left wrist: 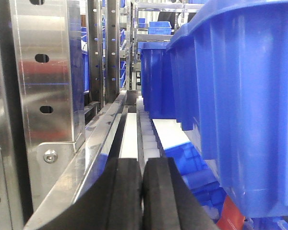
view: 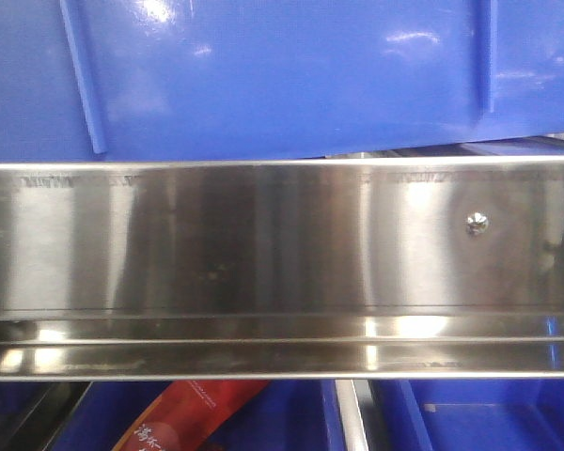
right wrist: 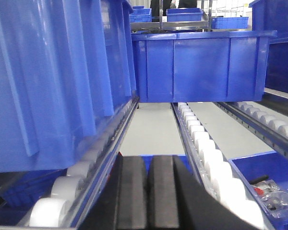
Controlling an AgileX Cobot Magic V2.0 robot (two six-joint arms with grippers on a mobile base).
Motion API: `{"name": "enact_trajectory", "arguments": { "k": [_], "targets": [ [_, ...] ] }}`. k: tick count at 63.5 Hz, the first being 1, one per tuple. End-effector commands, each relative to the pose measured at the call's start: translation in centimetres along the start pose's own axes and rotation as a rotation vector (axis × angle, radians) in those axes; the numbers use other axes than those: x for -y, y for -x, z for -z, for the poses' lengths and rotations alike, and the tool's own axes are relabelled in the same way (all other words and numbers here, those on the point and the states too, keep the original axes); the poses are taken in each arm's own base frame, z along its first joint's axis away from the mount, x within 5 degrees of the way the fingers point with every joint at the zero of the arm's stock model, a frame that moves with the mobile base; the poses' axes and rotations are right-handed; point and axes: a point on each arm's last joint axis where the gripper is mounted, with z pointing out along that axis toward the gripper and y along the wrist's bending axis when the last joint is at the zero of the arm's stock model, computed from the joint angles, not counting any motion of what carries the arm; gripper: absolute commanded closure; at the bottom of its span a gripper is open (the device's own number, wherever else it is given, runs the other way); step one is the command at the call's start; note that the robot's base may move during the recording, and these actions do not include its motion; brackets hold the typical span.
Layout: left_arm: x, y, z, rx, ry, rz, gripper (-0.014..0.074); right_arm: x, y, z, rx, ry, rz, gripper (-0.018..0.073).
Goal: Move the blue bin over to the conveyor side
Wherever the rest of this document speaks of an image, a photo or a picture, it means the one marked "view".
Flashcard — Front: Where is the large blue plastic bin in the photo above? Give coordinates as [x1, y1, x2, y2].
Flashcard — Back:
[0, 1, 564, 163]

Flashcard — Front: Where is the blue bin lower left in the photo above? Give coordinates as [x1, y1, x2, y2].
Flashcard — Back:
[52, 380, 346, 450]

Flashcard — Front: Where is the blue bin lower right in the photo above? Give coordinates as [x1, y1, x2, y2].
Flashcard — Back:
[371, 379, 564, 450]

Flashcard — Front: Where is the red snack package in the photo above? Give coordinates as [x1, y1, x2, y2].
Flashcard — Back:
[113, 380, 269, 450]

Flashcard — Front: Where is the stainless steel shelf rail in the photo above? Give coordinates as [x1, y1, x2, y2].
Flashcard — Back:
[0, 156, 564, 381]

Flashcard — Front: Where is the silver screw in rail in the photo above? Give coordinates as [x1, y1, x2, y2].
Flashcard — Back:
[465, 211, 490, 236]

